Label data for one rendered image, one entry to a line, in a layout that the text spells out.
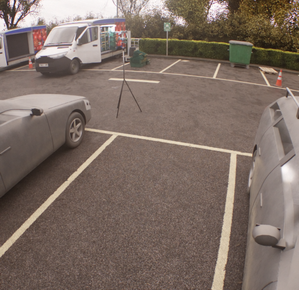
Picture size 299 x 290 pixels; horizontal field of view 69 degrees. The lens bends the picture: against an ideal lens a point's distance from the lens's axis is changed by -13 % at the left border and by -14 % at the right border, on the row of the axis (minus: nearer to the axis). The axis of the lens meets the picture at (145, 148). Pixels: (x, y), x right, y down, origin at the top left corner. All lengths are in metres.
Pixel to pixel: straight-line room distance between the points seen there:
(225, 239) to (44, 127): 2.93
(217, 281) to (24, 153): 2.86
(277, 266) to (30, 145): 3.23
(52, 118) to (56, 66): 7.12
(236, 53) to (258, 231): 12.52
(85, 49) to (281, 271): 10.99
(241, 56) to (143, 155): 10.37
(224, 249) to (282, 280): 1.39
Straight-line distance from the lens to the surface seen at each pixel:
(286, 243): 1.68
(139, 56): 12.02
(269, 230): 1.56
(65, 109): 4.29
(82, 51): 11.53
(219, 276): 2.63
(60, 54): 10.97
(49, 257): 2.85
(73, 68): 11.51
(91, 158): 4.31
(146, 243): 2.80
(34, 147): 3.70
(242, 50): 13.68
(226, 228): 3.07
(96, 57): 11.48
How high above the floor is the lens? 2.17
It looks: 29 degrees down
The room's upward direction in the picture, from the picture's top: straight up
